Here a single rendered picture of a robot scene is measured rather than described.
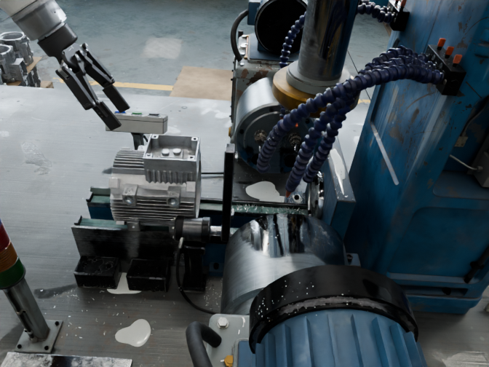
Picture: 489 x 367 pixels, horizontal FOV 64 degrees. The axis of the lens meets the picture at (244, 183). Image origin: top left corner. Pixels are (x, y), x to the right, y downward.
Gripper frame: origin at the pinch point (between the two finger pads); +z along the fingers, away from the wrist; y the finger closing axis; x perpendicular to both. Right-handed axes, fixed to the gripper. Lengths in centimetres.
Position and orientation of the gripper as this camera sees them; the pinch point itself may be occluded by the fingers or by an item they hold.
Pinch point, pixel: (113, 109)
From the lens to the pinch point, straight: 99.5
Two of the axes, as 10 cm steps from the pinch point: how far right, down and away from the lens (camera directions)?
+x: -8.9, 3.3, 3.1
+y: 0.2, -6.5, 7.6
